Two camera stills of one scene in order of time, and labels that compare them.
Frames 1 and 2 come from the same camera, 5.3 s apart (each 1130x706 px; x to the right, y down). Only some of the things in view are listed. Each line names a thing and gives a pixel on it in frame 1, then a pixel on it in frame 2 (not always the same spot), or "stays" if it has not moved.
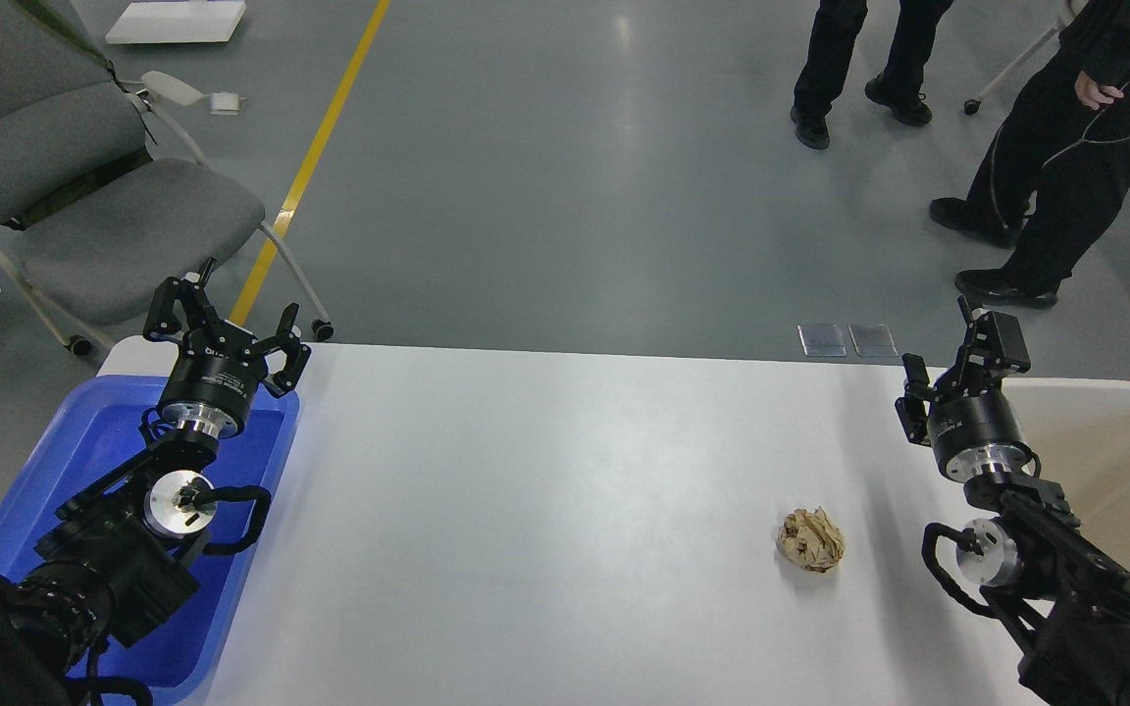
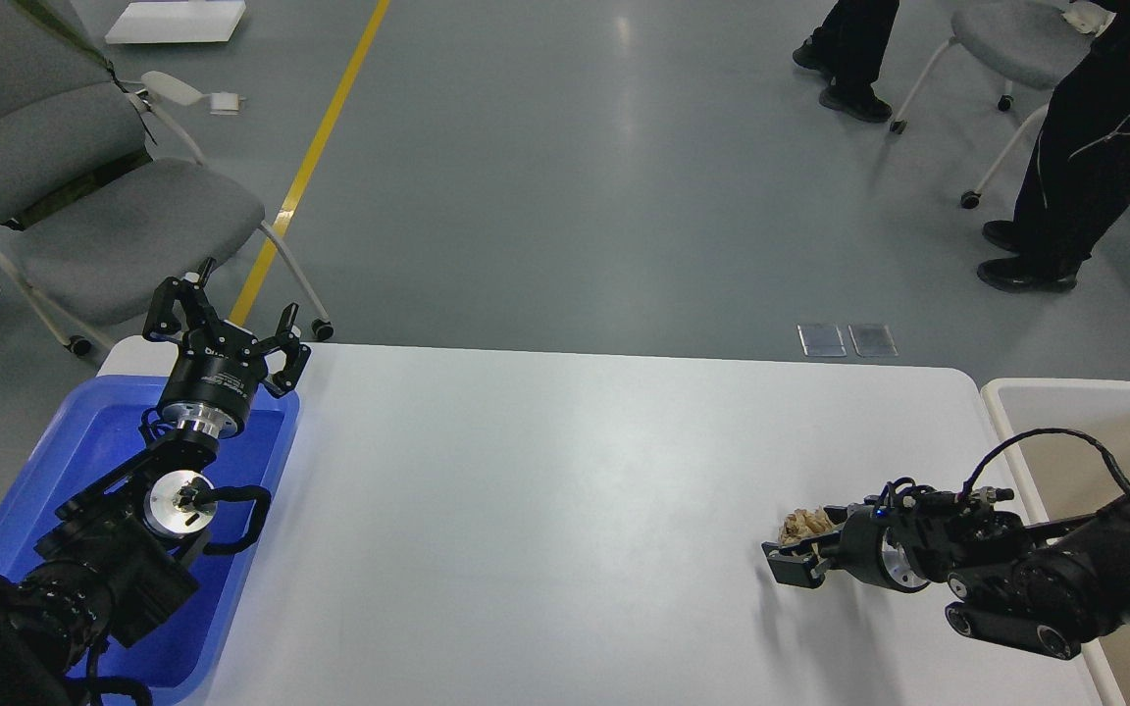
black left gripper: x=214 y=379 stays
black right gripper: x=976 y=434 → x=882 y=545
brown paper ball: x=811 y=540 stays
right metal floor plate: x=872 y=340 stays
